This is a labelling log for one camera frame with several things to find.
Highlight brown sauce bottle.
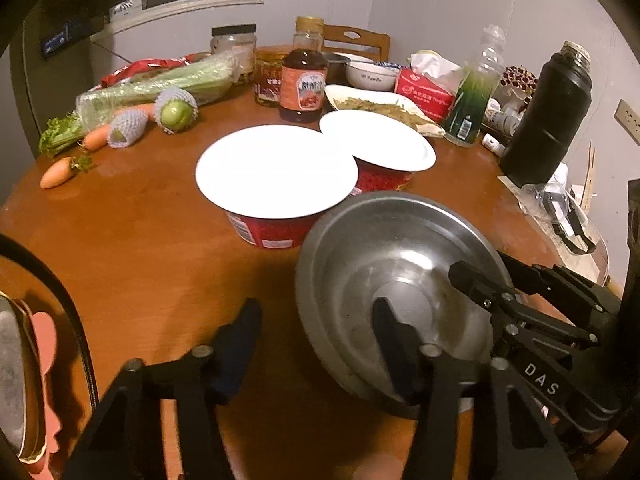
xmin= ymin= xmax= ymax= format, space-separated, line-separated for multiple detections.
xmin=278 ymin=16 xmax=329 ymax=124

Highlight sauce jar with yellow lid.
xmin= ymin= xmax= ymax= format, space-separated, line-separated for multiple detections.
xmin=254 ymin=46 xmax=293 ymax=107

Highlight blue box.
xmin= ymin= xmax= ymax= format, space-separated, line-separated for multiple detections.
xmin=39 ymin=22 xmax=83 ymax=58

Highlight metal bowl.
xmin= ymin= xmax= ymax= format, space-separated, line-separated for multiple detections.
xmin=294 ymin=191 xmax=516 ymax=418

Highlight white ceramic bowl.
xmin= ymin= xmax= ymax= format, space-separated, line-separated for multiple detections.
xmin=346 ymin=60 xmax=398 ymax=90

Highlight red snack packet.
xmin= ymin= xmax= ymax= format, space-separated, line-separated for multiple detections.
xmin=100 ymin=55 xmax=201 ymax=88

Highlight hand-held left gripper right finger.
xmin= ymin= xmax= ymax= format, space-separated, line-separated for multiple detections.
xmin=371 ymin=297 xmax=571 ymax=480

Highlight celery in plastic bag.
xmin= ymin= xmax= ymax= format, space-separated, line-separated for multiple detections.
xmin=39 ymin=50 xmax=241 ymax=157

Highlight green fruit in foam net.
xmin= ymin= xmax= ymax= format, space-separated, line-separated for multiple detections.
xmin=153 ymin=87 xmax=199 ymax=134
xmin=107 ymin=107 xmax=151 ymax=150

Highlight black strap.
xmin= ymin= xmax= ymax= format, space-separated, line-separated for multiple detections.
xmin=542 ymin=192 xmax=598 ymax=256

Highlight wooden chair with handle slot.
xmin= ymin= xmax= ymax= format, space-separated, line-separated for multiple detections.
xmin=320 ymin=22 xmax=392 ymax=63

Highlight round metal pan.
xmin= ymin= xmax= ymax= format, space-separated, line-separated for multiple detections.
xmin=0 ymin=294 xmax=47 ymax=463

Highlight black thermos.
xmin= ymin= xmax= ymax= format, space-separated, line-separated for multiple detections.
xmin=500 ymin=41 xmax=593 ymax=188

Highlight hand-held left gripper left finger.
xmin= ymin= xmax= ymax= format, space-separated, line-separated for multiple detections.
xmin=60 ymin=298 xmax=263 ymax=480

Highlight green plastic bottle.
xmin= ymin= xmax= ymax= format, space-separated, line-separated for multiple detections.
xmin=442 ymin=24 xmax=506 ymax=147

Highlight clear plastic packaging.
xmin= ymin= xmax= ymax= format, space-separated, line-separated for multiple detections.
xmin=517 ymin=162 xmax=581 ymax=221

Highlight grey refrigerator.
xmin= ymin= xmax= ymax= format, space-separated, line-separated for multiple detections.
xmin=9 ymin=0 xmax=118 ymax=158

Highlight wooden chopsticks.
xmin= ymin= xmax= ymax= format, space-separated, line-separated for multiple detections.
xmin=580 ymin=141 xmax=598 ymax=211

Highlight red tissue pack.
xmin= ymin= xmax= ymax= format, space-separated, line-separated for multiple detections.
xmin=393 ymin=50 xmax=463 ymax=123

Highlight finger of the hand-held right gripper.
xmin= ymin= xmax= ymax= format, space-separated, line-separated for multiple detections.
xmin=447 ymin=260 xmax=601 ymax=357
xmin=495 ymin=251 xmax=623 ymax=332

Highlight pink footed plate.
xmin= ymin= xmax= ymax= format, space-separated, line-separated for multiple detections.
xmin=15 ymin=310 xmax=63 ymax=476

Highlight black cable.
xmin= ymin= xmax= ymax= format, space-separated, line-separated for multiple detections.
xmin=0 ymin=235 xmax=98 ymax=411

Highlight white dish with food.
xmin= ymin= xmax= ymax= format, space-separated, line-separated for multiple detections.
xmin=324 ymin=84 xmax=446 ymax=138

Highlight brown patterned bundle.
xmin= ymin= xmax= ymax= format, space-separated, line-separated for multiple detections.
xmin=500 ymin=64 xmax=538 ymax=106

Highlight glass jar with black lid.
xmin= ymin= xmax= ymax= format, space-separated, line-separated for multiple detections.
xmin=210 ymin=23 xmax=257 ymax=86

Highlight carrot with green top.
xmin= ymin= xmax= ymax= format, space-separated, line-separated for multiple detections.
xmin=39 ymin=155 xmax=96 ymax=190

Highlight wall socket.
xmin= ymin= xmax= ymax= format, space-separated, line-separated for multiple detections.
xmin=614 ymin=99 xmax=640 ymax=143

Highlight white box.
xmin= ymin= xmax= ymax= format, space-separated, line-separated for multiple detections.
xmin=109 ymin=0 xmax=146 ymax=23

